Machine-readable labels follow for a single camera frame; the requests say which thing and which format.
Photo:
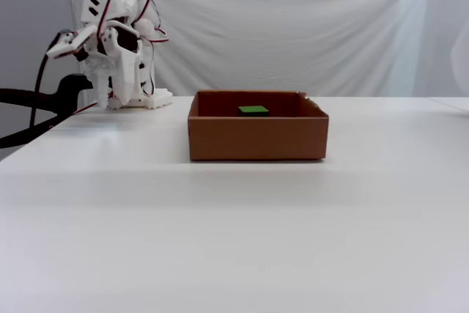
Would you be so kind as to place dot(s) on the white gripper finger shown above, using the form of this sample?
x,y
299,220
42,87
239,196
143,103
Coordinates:
x,y
124,78
102,85

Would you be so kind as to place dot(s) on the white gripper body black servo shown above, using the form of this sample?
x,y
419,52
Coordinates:
x,y
124,67

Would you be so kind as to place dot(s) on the green cube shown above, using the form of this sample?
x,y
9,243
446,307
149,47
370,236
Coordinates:
x,y
253,109

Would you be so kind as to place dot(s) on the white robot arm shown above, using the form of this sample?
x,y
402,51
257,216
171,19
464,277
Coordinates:
x,y
121,5

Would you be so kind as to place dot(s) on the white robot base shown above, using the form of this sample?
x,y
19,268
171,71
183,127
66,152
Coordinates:
x,y
154,98

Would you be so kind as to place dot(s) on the brown cardboard box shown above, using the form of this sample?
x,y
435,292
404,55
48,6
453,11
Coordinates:
x,y
256,137

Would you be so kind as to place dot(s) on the white backdrop cloth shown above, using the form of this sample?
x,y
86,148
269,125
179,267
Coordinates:
x,y
293,34

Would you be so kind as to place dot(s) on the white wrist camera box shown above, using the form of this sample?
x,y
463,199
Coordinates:
x,y
67,44

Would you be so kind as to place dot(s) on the black clamp mount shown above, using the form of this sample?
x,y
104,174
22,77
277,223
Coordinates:
x,y
36,100

